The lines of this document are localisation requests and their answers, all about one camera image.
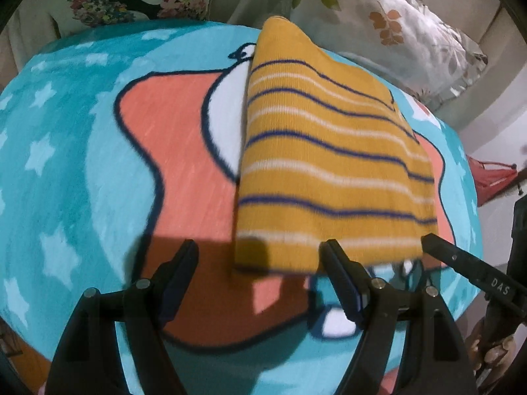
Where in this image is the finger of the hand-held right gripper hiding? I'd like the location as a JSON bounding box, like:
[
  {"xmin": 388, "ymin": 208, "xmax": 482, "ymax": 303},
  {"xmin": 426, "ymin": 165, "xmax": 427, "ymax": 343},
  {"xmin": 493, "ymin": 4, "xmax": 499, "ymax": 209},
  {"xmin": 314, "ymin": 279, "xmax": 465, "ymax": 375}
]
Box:
[{"xmin": 420, "ymin": 234, "xmax": 527, "ymax": 317}]

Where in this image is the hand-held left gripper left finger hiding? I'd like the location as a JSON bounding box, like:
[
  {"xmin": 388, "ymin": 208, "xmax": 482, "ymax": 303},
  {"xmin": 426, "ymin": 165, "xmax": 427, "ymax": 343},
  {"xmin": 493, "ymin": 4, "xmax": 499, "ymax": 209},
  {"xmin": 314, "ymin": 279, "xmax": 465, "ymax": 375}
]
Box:
[{"xmin": 44, "ymin": 239, "xmax": 200, "ymax": 395}]

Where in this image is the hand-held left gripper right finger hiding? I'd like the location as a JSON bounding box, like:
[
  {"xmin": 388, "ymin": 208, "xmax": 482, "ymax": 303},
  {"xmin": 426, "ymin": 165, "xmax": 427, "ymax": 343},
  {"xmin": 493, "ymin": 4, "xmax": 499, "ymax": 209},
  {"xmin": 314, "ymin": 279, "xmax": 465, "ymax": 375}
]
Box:
[{"xmin": 319, "ymin": 239, "xmax": 478, "ymax": 395}]

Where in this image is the yellow striped small shirt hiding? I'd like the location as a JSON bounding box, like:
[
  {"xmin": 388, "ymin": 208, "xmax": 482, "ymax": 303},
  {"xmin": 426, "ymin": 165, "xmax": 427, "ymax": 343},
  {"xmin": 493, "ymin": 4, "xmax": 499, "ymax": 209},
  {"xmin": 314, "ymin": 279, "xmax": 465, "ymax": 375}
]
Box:
[{"xmin": 233, "ymin": 16, "xmax": 439, "ymax": 276}]

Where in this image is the person's right hand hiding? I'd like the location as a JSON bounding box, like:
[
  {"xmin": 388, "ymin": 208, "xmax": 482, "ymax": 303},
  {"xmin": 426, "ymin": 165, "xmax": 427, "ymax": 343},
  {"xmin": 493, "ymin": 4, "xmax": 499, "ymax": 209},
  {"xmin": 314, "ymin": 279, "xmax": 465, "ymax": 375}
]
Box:
[{"xmin": 469, "ymin": 319, "xmax": 517, "ymax": 383}]

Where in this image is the red cloth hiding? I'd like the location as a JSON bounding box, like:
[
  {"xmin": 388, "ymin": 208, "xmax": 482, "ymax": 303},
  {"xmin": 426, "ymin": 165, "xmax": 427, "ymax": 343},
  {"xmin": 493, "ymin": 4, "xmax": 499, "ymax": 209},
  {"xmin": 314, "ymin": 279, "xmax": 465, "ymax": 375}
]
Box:
[{"xmin": 467, "ymin": 154, "xmax": 521, "ymax": 207}]

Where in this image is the teal printed blanket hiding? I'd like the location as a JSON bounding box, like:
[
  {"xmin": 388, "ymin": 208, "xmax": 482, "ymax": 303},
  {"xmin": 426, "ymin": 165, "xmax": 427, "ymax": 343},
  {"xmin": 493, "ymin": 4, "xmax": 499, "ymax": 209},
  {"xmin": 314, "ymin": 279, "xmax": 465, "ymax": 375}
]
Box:
[{"xmin": 0, "ymin": 20, "xmax": 484, "ymax": 395}]

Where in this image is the white leaf-print pillow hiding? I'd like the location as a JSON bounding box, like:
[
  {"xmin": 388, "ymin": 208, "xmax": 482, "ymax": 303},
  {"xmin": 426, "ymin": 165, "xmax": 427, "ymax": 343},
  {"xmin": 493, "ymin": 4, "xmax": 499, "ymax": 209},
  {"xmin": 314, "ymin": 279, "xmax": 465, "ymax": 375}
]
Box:
[{"xmin": 290, "ymin": 0, "xmax": 488, "ymax": 110}]

